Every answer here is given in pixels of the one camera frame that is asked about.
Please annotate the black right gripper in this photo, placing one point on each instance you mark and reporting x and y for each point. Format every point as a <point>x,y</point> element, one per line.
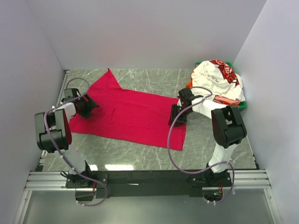
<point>173,114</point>

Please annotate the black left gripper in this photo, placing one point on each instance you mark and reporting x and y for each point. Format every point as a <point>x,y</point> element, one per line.
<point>90,105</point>

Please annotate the magenta red t shirt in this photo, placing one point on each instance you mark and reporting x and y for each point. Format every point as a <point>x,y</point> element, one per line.
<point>129,115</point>

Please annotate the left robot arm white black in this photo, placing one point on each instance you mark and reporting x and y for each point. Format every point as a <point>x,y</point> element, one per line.
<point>53,133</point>

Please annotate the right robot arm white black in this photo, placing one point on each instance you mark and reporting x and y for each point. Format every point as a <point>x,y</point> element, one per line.
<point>228,131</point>

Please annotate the orange t shirt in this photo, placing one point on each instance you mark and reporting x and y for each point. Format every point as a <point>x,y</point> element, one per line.
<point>221,95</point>

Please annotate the pink t shirt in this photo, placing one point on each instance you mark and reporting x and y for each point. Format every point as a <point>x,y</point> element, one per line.
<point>225,101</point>

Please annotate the red white printed t shirt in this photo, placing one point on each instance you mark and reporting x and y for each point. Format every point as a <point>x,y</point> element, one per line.
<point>226,71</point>

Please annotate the green plastic laundry basket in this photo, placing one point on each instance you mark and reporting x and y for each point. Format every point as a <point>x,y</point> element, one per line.
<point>243,106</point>

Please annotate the black base beam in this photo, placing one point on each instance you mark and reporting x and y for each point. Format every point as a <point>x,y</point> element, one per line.
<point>147,183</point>

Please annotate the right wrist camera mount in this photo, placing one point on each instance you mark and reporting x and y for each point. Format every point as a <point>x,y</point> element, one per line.
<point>186,94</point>

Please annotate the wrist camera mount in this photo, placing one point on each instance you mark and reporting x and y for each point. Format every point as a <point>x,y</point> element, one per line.
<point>70,94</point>
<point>186,94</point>

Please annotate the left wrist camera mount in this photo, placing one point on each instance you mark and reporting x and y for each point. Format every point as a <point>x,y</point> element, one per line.
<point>70,94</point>

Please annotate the aluminium rail frame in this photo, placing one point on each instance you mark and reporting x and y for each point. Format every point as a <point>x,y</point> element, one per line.
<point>249,200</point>

